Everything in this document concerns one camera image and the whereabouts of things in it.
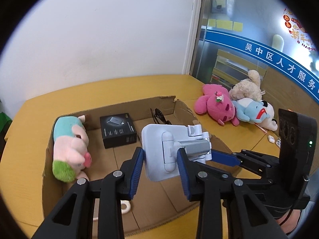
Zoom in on beige plush toy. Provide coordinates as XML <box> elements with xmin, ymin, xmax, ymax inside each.
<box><xmin>229</xmin><ymin>70</ymin><xmax>266</xmax><ymax>101</ymax></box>

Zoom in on small white tag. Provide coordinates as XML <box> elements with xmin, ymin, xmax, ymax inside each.
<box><xmin>268</xmin><ymin>135</ymin><xmax>275</xmax><ymax>144</ymax></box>

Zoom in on person's right hand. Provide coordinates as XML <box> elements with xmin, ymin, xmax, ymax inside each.
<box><xmin>276</xmin><ymin>209</ymin><xmax>302</xmax><ymax>234</ymax></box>

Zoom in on black charger box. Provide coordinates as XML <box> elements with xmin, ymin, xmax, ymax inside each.
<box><xmin>100</xmin><ymin>113</ymin><xmax>137</xmax><ymax>149</ymax></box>

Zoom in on black eyeglasses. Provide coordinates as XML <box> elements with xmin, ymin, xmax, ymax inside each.
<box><xmin>150</xmin><ymin>108</ymin><xmax>171</xmax><ymax>125</ymax></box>

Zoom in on white folding phone stand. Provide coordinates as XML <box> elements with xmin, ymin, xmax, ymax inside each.
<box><xmin>141</xmin><ymin>123</ymin><xmax>212</xmax><ymax>182</ymax></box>

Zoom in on white phone case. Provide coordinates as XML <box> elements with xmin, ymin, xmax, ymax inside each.
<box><xmin>92</xmin><ymin>198</ymin><xmax>132</xmax><ymax>223</ymax></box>

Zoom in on pink plush toy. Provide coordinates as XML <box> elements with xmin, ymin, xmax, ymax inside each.
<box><xmin>194</xmin><ymin>84</ymin><xmax>239</xmax><ymax>126</ymax></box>

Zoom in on pig plush toy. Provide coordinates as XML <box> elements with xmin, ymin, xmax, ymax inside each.
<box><xmin>52</xmin><ymin>115</ymin><xmax>92</xmax><ymax>183</ymax></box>

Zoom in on green table cloth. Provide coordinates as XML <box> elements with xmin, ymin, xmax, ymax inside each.
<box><xmin>0</xmin><ymin>112</ymin><xmax>12</xmax><ymax>135</ymax></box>

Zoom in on large cardboard box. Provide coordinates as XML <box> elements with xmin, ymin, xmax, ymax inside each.
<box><xmin>41</xmin><ymin>94</ymin><xmax>241</xmax><ymax>238</ymax></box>

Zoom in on yellow sticky notes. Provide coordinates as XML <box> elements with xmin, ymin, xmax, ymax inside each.
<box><xmin>208</xmin><ymin>19</ymin><xmax>243</xmax><ymax>32</ymax></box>

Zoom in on blue white plush toy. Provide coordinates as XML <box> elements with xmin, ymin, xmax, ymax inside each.
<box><xmin>232</xmin><ymin>98</ymin><xmax>278</xmax><ymax>131</ymax></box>

